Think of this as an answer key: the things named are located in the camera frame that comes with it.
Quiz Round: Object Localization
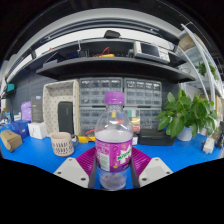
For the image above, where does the purple-capped clear drink bottle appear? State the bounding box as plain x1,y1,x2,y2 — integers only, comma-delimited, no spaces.
94,91,134,192

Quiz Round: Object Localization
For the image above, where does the beige perforated tray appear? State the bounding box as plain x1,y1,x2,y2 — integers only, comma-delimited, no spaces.
42,79,81,138

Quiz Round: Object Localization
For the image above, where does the brown cardboard box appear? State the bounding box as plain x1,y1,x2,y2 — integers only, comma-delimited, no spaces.
0,129,24,153

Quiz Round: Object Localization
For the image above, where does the black flat case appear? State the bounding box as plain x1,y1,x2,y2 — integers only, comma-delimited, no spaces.
137,128,176,147

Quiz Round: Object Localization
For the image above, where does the beige patterned mug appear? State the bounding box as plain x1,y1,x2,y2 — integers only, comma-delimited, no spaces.
50,131,80,158

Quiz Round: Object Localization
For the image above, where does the dark grey standing box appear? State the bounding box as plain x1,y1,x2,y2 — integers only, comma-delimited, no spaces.
30,95,44,124

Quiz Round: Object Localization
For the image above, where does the clear organiser box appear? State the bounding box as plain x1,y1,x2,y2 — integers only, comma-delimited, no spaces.
128,109,142,134

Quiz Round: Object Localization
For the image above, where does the white power adapter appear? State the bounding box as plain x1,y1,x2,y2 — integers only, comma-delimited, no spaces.
202,137,216,155

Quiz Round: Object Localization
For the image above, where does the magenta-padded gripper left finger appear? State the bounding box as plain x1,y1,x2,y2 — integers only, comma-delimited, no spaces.
53,146,99,190

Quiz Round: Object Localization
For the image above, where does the purple bag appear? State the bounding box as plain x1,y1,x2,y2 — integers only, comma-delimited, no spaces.
20,100,33,123

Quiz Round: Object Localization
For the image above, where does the blue box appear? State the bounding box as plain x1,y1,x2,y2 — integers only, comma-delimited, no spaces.
9,119,30,139

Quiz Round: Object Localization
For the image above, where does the green potted plant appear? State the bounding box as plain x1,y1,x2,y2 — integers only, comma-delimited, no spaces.
155,88,219,143

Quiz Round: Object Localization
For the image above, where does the black rectangular device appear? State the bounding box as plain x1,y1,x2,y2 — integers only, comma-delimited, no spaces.
57,101,75,136

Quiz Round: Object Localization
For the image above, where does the black box with white label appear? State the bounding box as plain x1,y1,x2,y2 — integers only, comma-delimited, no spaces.
131,133,140,146

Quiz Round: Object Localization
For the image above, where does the white metal rack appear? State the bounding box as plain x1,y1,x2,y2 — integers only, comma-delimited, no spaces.
178,23,224,134

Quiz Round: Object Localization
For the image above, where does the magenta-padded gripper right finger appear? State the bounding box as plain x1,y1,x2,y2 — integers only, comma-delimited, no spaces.
129,146,174,189

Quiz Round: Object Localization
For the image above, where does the teal object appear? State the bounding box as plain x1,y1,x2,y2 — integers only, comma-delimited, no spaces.
5,83,16,93

